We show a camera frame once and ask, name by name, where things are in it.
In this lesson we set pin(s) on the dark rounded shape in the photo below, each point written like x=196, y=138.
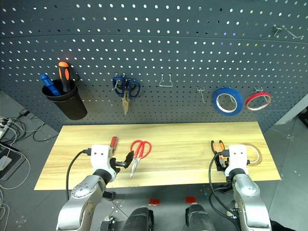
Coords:
x=199, y=219
x=139, y=220

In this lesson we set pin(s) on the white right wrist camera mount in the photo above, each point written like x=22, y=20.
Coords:
x=238, y=158

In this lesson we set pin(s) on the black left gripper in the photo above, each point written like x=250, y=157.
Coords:
x=115, y=164

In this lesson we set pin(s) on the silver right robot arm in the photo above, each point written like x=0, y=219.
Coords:
x=247, y=197

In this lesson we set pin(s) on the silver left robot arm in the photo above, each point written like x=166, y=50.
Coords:
x=84, y=197

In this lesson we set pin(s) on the dark grey perforated pegboard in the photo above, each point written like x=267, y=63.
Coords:
x=168, y=48

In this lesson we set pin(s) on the blue tape roll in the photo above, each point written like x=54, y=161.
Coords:
x=239, y=98

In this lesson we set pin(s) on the long silver peg hook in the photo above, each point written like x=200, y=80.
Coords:
x=276, y=30

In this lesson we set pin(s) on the white power strip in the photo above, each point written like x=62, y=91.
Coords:
x=3, y=126

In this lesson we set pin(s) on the black plastic cup holder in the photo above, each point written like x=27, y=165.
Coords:
x=69, y=106

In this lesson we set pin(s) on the silver double prong hook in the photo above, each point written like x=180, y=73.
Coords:
x=202, y=95

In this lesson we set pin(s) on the silver scissors peg hook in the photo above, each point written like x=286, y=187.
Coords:
x=123, y=75

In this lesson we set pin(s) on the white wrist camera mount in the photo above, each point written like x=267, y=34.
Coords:
x=238, y=158
x=101, y=158

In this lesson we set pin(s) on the black box at wall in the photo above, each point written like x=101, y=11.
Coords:
x=303, y=118

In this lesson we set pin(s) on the red tape roll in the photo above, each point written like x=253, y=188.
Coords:
x=255, y=97

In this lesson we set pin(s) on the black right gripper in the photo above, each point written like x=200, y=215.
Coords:
x=222, y=167

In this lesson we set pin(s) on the orange and black pliers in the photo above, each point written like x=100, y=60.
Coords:
x=221, y=145

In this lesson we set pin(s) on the silver tape peg hook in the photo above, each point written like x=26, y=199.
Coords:
x=261, y=91
x=233, y=100

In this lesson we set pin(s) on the clear tan tape roll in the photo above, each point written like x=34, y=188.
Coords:
x=260, y=156

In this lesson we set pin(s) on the black flat floor device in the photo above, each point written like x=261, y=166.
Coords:
x=14, y=166

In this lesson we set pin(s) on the orange and black screwdriver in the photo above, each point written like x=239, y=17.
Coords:
x=64, y=77

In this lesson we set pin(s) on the black power adapter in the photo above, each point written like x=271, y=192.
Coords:
x=24, y=112

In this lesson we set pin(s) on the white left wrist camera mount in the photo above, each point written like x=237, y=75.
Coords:
x=101, y=158

